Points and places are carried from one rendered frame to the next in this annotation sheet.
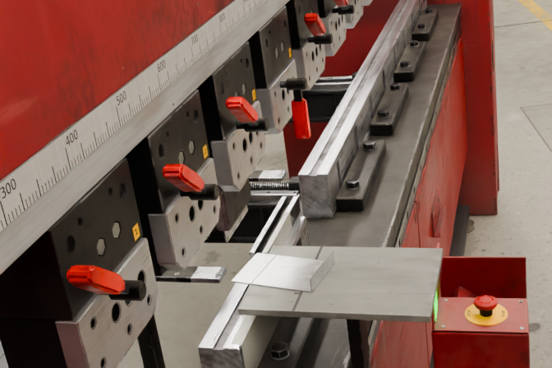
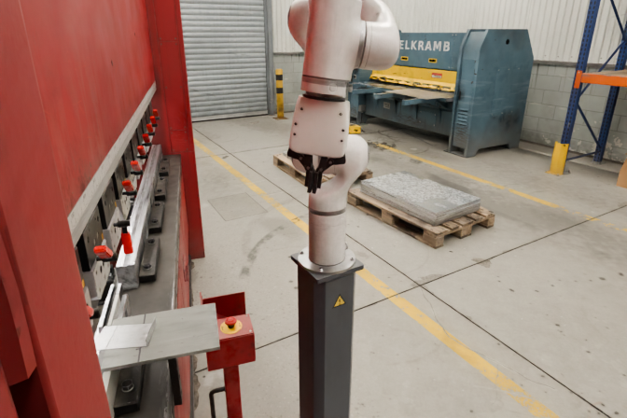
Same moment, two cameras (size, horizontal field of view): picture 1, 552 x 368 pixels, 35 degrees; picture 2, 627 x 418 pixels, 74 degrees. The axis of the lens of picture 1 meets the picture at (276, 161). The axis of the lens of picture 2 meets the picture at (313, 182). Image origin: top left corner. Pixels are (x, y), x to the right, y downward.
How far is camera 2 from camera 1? 20 cm
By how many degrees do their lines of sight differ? 32
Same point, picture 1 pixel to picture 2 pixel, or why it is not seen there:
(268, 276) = (116, 341)
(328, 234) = (138, 299)
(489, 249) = (204, 276)
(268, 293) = (118, 353)
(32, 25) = not seen: outside the picture
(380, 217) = (166, 283)
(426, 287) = (213, 328)
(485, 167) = (197, 234)
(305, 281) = (141, 340)
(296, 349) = (137, 381)
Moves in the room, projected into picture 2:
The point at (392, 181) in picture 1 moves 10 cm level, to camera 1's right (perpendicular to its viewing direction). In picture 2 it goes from (167, 259) to (192, 253)
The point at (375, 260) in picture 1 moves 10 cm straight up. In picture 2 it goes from (180, 317) to (175, 285)
